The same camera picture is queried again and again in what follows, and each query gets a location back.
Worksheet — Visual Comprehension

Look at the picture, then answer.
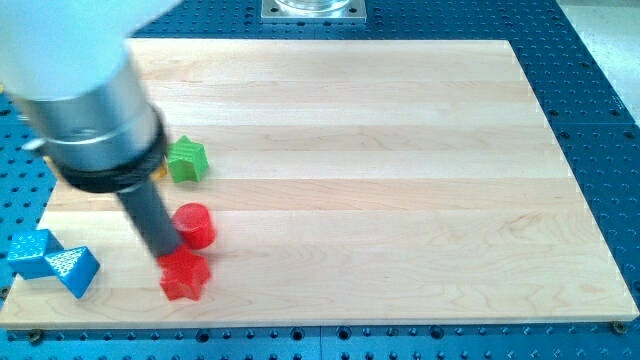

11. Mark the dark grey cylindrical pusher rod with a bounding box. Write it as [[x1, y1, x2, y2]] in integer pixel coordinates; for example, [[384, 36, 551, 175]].
[[116, 179, 182, 258]]

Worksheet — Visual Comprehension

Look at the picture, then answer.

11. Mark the red cylinder block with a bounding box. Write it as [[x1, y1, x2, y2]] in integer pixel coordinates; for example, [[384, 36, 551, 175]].
[[171, 202, 217, 250]]

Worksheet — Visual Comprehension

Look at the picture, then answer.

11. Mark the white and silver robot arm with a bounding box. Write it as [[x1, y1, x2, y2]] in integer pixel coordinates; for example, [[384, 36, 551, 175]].
[[1, 0, 181, 257]]

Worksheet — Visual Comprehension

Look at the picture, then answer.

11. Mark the green star block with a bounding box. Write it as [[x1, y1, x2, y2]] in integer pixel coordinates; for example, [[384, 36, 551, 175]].
[[167, 136, 209, 183]]

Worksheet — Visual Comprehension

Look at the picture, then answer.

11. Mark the red star block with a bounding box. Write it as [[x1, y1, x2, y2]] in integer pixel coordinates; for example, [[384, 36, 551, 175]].
[[156, 245, 211, 301]]

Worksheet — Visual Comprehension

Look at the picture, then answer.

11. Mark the yellow block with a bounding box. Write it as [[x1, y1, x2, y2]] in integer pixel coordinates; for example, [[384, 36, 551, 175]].
[[150, 160, 168, 181]]

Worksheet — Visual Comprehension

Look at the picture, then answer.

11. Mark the blue triangle block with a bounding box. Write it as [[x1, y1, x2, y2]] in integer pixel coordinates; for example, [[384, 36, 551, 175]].
[[44, 246, 100, 299]]

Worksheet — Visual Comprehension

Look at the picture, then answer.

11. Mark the blue cube block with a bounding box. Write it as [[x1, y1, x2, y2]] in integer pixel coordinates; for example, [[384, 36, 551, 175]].
[[7, 229, 64, 280]]

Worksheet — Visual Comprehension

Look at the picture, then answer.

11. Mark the light wooden board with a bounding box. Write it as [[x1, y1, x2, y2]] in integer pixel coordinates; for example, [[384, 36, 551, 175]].
[[1, 39, 639, 329]]

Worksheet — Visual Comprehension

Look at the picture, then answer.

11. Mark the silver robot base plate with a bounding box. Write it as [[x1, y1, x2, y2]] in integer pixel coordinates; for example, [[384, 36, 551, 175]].
[[259, 0, 367, 24]]

